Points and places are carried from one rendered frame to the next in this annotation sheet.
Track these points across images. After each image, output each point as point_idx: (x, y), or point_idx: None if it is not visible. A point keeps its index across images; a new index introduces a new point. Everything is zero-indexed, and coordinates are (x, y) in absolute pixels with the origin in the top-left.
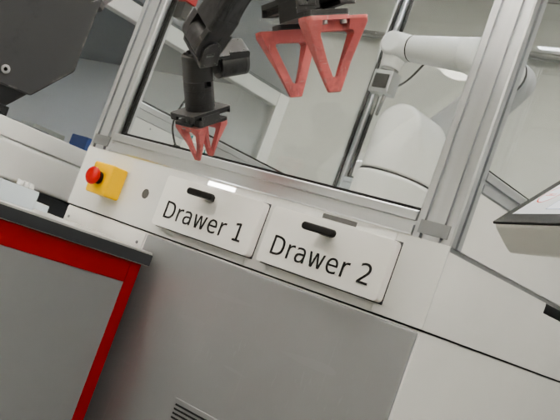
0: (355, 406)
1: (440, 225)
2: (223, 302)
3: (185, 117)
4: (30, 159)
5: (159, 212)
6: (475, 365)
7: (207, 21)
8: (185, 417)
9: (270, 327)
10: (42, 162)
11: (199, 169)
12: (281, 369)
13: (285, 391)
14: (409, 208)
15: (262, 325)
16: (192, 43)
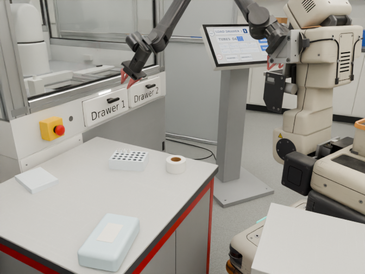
0: (160, 122)
1: (163, 66)
2: (123, 128)
3: (144, 76)
4: None
5: (89, 120)
6: None
7: (169, 37)
8: None
9: (138, 123)
10: None
11: (93, 91)
12: (144, 130)
13: (147, 134)
14: (156, 66)
15: (136, 124)
16: (162, 48)
